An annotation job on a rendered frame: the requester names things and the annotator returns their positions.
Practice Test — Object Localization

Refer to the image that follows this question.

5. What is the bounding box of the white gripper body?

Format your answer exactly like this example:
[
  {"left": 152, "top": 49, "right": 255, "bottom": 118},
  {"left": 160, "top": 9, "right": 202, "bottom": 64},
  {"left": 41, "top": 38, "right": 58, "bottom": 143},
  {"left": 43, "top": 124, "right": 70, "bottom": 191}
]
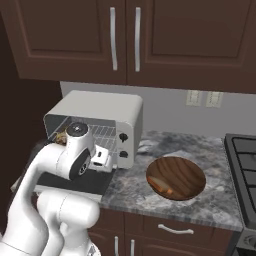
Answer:
[{"left": 89, "top": 155, "right": 117, "bottom": 173}]

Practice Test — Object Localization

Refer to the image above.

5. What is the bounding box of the dark glass toaster oven door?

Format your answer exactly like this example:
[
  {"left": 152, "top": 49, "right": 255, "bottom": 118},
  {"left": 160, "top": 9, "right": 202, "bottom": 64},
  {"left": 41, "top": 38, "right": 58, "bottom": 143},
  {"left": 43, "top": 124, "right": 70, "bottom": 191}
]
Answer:
[{"left": 10, "top": 165, "right": 116, "bottom": 204}]

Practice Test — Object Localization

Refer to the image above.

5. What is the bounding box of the tan bread slice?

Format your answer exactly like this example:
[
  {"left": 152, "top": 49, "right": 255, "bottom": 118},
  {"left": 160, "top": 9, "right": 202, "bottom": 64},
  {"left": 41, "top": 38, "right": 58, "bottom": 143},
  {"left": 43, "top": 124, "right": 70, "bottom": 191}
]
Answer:
[{"left": 147, "top": 175, "right": 175, "bottom": 197}]

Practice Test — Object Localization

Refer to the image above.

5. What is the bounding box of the brown heated bread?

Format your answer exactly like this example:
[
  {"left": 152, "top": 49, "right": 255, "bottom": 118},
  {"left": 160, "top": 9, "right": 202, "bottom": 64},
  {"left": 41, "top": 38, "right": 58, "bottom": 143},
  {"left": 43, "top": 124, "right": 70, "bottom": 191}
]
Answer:
[{"left": 54, "top": 132, "right": 68, "bottom": 145}]

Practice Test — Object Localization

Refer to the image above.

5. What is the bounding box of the white toaster oven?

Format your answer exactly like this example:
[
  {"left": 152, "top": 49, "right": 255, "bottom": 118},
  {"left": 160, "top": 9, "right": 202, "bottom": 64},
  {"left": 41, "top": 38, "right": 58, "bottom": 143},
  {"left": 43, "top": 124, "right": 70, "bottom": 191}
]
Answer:
[{"left": 43, "top": 89, "right": 145, "bottom": 171}]

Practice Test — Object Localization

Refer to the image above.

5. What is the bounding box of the brown wooden bowl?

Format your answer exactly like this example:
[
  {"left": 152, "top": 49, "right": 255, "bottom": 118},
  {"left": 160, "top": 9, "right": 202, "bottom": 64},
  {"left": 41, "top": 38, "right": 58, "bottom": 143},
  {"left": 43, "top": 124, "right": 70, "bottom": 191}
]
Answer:
[{"left": 145, "top": 155, "right": 207, "bottom": 202}]

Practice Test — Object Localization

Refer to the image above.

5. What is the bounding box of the dark oven front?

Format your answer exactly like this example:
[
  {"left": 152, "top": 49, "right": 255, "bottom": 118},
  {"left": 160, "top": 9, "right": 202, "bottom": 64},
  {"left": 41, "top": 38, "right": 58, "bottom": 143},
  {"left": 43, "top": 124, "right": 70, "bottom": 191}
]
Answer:
[{"left": 231, "top": 227, "right": 256, "bottom": 256}]

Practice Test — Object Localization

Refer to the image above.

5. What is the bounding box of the narrow dark brown drawer front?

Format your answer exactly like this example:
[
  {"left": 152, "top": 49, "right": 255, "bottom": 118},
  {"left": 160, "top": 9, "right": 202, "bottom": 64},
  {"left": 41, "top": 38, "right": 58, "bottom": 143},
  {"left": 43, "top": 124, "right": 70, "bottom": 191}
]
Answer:
[{"left": 95, "top": 207, "right": 126, "bottom": 233}]

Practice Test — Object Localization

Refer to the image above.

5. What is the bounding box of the dark brown base cupboard door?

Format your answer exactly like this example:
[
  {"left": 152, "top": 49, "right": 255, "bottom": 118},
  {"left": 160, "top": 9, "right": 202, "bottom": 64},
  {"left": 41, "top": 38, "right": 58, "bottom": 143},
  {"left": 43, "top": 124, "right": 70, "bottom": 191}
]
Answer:
[
  {"left": 87, "top": 229, "right": 127, "bottom": 256},
  {"left": 124, "top": 232, "right": 232, "bottom": 256}
]

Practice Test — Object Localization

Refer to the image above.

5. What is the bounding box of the black gas hob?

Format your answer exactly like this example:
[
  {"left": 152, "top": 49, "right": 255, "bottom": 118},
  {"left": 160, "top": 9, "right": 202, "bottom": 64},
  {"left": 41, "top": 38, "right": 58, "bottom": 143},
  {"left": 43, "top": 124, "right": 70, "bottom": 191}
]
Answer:
[{"left": 223, "top": 133, "right": 256, "bottom": 232}]

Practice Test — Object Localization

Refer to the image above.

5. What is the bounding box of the wire toaster oven rack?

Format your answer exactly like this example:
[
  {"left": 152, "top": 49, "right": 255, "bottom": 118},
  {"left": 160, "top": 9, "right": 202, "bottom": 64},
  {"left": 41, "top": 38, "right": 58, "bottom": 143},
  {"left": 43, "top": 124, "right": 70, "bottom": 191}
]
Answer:
[{"left": 49, "top": 124, "right": 118, "bottom": 158}]

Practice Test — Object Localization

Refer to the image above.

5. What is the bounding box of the silver drawer handle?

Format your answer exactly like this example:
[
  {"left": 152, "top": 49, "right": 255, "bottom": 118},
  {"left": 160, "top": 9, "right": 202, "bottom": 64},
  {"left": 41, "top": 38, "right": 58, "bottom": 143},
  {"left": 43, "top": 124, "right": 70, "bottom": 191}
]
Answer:
[{"left": 157, "top": 223, "right": 195, "bottom": 236}]

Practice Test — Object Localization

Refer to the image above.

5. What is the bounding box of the beige wall outlet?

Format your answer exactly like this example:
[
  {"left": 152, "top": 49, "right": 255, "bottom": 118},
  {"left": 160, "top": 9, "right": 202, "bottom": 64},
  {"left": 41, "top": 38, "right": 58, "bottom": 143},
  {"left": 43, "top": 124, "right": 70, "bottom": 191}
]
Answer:
[
  {"left": 205, "top": 90, "right": 225, "bottom": 109},
  {"left": 185, "top": 89, "right": 203, "bottom": 108}
]

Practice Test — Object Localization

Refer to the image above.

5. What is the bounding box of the silver cupboard door handle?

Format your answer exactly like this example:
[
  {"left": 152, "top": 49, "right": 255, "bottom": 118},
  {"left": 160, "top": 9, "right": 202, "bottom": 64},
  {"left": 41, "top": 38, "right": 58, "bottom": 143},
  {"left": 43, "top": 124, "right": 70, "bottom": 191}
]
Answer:
[
  {"left": 134, "top": 6, "right": 142, "bottom": 73},
  {"left": 109, "top": 6, "right": 119, "bottom": 72}
]

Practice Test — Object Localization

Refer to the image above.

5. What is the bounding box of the dark brown wall cupboard door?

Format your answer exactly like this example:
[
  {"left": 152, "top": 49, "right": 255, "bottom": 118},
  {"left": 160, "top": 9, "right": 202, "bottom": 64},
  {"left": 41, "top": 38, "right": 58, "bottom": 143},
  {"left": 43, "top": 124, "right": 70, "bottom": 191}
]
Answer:
[
  {"left": 125, "top": 0, "right": 256, "bottom": 95},
  {"left": 0, "top": 0, "right": 128, "bottom": 85}
]

